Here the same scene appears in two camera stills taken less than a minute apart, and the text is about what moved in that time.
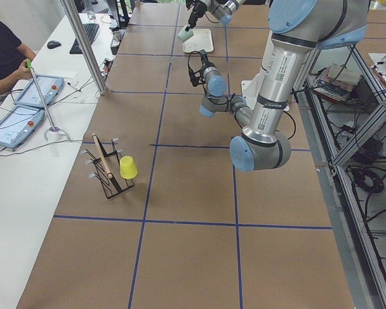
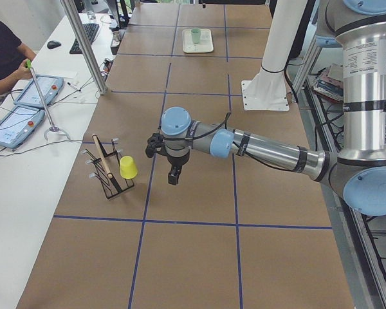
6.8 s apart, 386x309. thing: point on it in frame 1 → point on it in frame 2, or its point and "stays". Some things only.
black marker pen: x=73 y=85 stays
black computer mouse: x=53 y=44 stays
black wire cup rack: x=107 y=170 stays
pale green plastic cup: x=184 y=35 → x=195 y=35
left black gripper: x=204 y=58 → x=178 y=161
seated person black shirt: x=6 y=56 stays
